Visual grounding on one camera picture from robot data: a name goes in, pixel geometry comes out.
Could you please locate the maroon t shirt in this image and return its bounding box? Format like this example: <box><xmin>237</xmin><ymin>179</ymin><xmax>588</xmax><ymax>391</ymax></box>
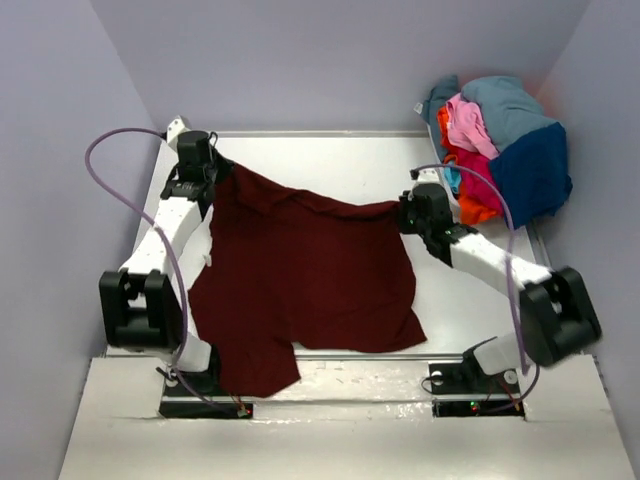
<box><xmin>189</xmin><ymin>166</ymin><xmax>426</xmax><ymax>397</ymax></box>

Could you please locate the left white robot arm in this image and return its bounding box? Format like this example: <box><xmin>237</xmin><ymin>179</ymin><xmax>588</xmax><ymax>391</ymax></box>
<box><xmin>98</xmin><ymin>122</ymin><xmax>234</xmax><ymax>395</ymax></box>

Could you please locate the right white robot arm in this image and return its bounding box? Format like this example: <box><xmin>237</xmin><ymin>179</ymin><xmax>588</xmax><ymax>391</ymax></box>
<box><xmin>398</xmin><ymin>183</ymin><xmax>602</xmax><ymax>392</ymax></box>

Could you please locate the orange t shirt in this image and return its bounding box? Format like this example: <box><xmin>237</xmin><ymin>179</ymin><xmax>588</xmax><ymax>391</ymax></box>
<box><xmin>437</xmin><ymin>106</ymin><xmax>503</xmax><ymax>225</ymax></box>

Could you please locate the pink t shirt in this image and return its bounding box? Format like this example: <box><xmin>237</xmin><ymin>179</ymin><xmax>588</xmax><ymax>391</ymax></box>
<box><xmin>445</xmin><ymin>93</ymin><xmax>499</xmax><ymax>159</ymax></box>

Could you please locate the navy blue t shirt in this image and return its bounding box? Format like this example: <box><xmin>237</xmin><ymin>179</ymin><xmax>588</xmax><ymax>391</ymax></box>
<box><xmin>489</xmin><ymin>122</ymin><xmax>573</xmax><ymax>229</ymax></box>

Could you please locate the teal t shirt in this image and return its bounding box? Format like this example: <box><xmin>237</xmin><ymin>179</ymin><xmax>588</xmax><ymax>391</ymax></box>
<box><xmin>421</xmin><ymin>74</ymin><xmax>460</xmax><ymax>127</ymax></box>

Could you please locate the grey blue t shirt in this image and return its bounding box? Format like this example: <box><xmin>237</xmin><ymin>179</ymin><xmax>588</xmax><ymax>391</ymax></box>
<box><xmin>461</xmin><ymin>76</ymin><xmax>556</xmax><ymax>152</ymax></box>

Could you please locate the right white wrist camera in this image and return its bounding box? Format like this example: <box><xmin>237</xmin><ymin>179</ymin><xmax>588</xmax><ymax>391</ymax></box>
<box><xmin>410</xmin><ymin>168</ymin><xmax>442</xmax><ymax>186</ymax></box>

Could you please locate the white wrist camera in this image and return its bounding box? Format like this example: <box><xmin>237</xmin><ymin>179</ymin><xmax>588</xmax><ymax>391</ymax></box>
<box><xmin>165</xmin><ymin>116</ymin><xmax>191</xmax><ymax>152</ymax></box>
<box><xmin>410</xmin><ymin>168</ymin><xmax>442</xmax><ymax>186</ymax></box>

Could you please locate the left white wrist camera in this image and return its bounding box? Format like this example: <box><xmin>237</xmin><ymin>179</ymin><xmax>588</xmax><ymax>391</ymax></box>
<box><xmin>165</xmin><ymin>116</ymin><xmax>191</xmax><ymax>152</ymax></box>

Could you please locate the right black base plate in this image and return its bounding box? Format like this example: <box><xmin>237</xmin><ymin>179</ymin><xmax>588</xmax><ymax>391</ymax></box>
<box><xmin>421</xmin><ymin>363</ymin><xmax>525</xmax><ymax>418</ymax></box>

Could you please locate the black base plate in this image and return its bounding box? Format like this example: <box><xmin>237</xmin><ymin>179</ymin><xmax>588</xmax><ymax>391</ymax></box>
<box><xmin>155</xmin><ymin>367</ymin><xmax>254</xmax><ymax>420</ymax></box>
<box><xmin>421</xmin><ymin>363</ymin><xmax>525</xmax><ymax>418</ymax></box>

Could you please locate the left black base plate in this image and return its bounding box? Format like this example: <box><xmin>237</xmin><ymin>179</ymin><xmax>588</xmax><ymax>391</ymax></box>
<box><xmin>155</xmin><ymin>367</ymin><xmax>254</xmax><ymax>420</ymax></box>

